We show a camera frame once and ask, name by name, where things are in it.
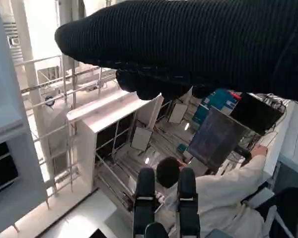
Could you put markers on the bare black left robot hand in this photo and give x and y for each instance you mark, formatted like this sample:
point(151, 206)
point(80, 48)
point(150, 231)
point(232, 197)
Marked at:
point(145, 210)

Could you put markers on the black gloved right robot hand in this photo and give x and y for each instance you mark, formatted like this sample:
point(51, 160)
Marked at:
point(188, 44)

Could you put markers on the blue cardboard box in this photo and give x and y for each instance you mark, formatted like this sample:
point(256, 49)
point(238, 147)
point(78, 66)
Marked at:
point(213, 101)

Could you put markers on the square white panel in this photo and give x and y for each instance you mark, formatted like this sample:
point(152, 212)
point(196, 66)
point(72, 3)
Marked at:
point(177, 113)
point(141, 138)

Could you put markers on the person in white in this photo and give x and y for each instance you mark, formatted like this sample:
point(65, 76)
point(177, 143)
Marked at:
point(221, 198)

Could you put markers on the white open cabinet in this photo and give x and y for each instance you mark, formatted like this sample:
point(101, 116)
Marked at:
point(88, 148)

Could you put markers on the black computer monitor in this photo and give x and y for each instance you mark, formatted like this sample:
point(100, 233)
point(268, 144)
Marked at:
point(257, 114)

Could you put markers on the dark computer monitor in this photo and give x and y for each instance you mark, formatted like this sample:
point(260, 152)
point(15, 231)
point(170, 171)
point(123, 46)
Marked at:
point(217, 141)

